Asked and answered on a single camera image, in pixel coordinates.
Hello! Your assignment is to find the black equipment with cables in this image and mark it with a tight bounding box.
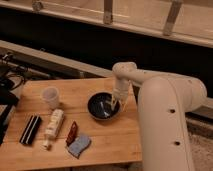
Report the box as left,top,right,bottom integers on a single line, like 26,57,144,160
0,52,26,145

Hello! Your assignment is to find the red brown small packet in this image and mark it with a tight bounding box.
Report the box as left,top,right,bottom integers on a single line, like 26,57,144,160
66,122,78,146

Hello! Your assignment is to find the translucent plastic cup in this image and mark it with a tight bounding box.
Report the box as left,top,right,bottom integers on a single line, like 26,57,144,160
41,87,60,110

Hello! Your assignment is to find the black ceramic bowl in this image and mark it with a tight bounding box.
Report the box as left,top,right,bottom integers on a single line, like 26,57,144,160
87,92,120,120

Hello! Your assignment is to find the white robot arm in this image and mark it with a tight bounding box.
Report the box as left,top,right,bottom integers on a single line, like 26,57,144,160
112,62,207,171

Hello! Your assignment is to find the black striped box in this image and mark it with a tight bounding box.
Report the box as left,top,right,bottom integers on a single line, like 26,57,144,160
19,115,42,145

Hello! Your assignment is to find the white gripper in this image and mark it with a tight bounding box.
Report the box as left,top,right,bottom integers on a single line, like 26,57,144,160
111,79,130,111

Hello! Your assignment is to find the white plastic bottle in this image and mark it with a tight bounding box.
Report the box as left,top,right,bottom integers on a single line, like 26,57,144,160
43,109,64,150

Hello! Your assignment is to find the blue sponge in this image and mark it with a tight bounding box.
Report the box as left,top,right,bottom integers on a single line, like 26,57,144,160
68,134,91,158

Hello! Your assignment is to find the wooden table board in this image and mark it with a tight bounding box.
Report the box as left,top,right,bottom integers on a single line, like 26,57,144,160
0,78,141,171

